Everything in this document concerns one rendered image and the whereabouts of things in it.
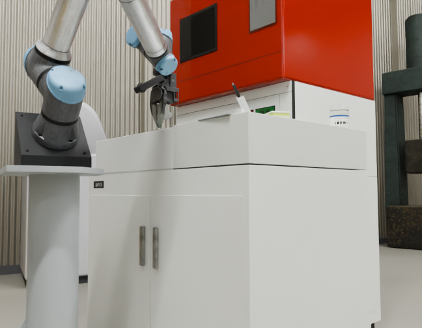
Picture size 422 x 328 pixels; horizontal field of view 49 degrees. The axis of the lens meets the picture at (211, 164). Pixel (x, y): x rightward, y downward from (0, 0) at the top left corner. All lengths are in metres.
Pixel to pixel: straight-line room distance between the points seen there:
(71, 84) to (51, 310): 0.69
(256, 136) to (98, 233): 0.92
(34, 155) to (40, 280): 0.39
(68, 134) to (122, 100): 3.45
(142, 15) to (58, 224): 0.69
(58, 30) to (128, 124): 3.49
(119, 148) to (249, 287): 0.82
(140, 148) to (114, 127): 3.20
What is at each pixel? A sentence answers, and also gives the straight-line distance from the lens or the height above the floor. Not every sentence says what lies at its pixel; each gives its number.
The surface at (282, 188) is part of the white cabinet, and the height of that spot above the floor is 0.75.
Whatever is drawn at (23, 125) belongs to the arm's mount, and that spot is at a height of 0.96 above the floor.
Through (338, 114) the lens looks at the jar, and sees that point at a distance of 1.74.
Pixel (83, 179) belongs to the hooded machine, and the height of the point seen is 0.85.
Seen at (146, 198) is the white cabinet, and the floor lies 0.72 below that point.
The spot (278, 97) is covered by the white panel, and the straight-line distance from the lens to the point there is 2.06.
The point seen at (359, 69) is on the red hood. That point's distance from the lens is 2.50.
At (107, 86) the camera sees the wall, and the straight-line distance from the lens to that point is 4.95.
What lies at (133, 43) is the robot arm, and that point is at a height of 1.26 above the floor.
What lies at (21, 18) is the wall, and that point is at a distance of 4.96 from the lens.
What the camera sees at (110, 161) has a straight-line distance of 1.90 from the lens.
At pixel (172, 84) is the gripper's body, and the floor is 1.14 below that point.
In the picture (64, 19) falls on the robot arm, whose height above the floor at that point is 1.26.
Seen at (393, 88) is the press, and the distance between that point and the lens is 6.82.
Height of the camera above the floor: 0.74
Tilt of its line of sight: 4 degrees up
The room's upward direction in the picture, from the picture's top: straight up
